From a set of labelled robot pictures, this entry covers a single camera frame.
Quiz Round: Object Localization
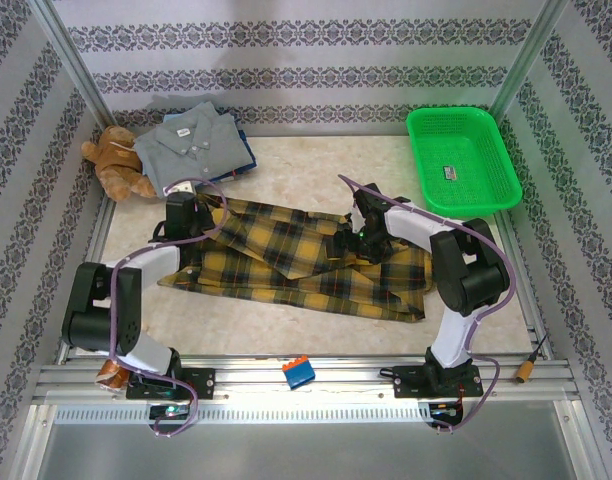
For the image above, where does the yellow plaid long sleeve shirt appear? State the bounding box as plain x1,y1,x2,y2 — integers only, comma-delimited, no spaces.
157,192,435,325

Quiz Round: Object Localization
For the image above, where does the grey folded shirt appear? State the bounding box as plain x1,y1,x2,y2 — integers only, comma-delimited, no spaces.
134,101,252,199

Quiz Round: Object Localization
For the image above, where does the blue folded shirt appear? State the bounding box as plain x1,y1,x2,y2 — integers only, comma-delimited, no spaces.
200,127,258,187

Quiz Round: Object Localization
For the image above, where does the brown teddy bear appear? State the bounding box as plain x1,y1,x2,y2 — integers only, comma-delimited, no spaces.
80,124,160,203

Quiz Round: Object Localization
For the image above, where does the green plastic basket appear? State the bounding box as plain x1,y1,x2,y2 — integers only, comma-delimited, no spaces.
405,106,524,218

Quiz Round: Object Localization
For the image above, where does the orange and blue toy block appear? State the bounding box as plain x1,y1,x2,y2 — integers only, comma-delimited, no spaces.
281,355,316,391

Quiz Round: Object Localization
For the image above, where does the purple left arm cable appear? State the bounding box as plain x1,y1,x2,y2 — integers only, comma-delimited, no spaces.
108,177,231,440

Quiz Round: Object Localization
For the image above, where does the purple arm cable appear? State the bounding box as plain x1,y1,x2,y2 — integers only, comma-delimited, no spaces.
108,177,231,440
337,173,515,434

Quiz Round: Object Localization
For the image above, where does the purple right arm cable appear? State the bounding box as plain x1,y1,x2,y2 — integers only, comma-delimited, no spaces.
337,173,515,434

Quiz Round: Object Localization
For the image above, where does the aluminium frame rail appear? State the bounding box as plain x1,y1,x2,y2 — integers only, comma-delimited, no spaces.
33,354,580,426

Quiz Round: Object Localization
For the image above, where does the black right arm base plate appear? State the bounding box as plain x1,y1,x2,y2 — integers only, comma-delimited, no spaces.
393,364,485,400

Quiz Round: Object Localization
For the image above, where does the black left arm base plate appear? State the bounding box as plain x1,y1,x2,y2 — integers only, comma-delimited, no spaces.
125,367,216,401

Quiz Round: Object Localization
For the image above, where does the aluminium corner post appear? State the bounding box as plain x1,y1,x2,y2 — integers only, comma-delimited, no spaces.
488,0,570,119
28,0,117,126

